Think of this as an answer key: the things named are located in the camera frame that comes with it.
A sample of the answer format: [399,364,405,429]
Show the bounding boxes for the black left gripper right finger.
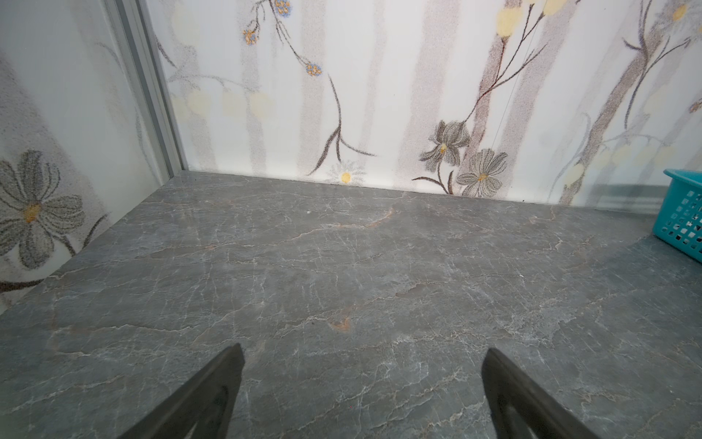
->
[481,348,597,439]

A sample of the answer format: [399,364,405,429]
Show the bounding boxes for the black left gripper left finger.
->
[121,343,245,438]

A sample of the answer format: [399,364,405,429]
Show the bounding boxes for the teal plastic basket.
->
[653,169,702,263]

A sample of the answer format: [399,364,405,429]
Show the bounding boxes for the aluminium corner post left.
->
[103,1,188,180]

